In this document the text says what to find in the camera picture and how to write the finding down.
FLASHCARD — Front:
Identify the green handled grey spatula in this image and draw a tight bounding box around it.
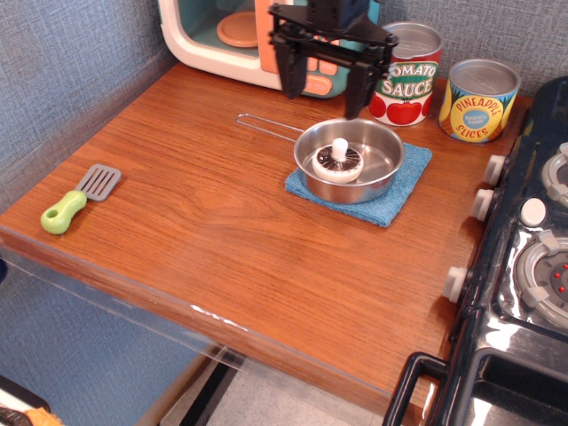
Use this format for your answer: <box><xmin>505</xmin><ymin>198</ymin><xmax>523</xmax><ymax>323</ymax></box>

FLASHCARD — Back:
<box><xmin>40</xmin><ymin>163</ymin><xmax>122</xmax><ymax>235</ymax></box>

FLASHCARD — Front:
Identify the orange furry object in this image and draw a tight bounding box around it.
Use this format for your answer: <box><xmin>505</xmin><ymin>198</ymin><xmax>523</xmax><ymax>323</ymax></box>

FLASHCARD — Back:
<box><xmin>1</xmin><ymin>407</ymin><xmax>63</xmax><ymax>426</ymax></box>

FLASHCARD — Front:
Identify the black toy stove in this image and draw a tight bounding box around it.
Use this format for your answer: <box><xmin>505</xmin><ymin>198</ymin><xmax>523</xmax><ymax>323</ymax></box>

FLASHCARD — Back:
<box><xmin>383</xmin><ymin>77</ymin><xmax>567</xmax><ymax>425</ymax></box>

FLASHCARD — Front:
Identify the blue cloth mat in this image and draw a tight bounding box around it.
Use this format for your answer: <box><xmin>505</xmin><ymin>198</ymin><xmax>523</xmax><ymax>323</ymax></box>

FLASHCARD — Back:
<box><xmin>285</xmin><ymin>143</ymin><xmax>432</xmax><ymax>228</ymax></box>

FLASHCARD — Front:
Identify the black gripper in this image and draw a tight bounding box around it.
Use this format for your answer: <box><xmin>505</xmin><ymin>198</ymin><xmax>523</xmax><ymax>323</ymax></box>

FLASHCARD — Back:
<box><xmin>268</xmin><ymin>1</ymin><xmax>398</xmax><ymax>119</ymax></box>

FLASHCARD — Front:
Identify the tomato sauce can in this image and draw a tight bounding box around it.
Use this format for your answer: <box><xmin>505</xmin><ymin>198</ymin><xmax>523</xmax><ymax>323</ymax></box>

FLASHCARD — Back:
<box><xmin>368</xmin><ymin>21</ymin><xmax>445</xmax><ymax>127</ymax></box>

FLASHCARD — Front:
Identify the white toy mushroom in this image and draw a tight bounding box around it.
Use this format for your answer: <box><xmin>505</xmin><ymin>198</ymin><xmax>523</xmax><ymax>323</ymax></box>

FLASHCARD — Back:
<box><xmin>312</xmin><ymin>138</ymin><xmax>364</xmax><ymax>185</ymax></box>

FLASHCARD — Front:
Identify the grey stove knob upper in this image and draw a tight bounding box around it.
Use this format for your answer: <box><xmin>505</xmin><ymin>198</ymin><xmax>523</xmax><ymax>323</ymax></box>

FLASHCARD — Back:
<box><xmin>483</xmin><ymin>155</ymin><xmax>506</xmax><ymax>186</ymax></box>

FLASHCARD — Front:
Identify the steel pot with wire handle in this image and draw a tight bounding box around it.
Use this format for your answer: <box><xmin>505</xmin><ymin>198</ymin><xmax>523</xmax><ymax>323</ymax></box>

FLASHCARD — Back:
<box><xmin>236</xmin><ymin>114</ymin><xmax>406</xmax><ymax>204</ymax></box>

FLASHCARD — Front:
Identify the grey stove knob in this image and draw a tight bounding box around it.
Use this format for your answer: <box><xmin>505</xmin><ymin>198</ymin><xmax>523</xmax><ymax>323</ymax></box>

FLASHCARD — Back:
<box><xmin>470</xmin><ymin>189</ymin><xmax>494</xmax><ymax>222</ymax></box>
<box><xmin>442</xmin><ymin>266</ymin><xmax>469</xmax><ymax>304</ymax></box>
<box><xmin>483</xmin><ymin>155</ymin><xmax>506</xmax><ymax>186</ymax></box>

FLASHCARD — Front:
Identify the pineapple slices can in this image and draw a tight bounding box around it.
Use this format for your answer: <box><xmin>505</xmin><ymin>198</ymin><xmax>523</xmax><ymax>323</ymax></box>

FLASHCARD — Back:
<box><xmin>438</xmin><ymin>59</ymin><xmax>521</xmax><ymax>144</ymax></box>

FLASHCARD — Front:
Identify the toy microwave teal and white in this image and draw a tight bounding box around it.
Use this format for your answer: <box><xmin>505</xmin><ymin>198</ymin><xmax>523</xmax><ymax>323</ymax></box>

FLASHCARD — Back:
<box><xmin>159</xmin><ymin>1</ymin><xmax>380</xmax><ymax>98</ymax></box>

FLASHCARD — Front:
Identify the grey stove knob lower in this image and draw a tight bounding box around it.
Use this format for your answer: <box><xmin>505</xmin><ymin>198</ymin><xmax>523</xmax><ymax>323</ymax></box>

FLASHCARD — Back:
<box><xmin>442</xmin><ymin>266</ymin><xmax>469</xmax><ymax>304</ymax></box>

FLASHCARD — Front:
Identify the grey stove knob middle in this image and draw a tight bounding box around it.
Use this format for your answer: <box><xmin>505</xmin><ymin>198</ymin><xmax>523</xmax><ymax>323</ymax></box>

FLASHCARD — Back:
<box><xmin>470</xmin><ymin>189</ymin><xmax>494</xmax><ymax>222</ymax></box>

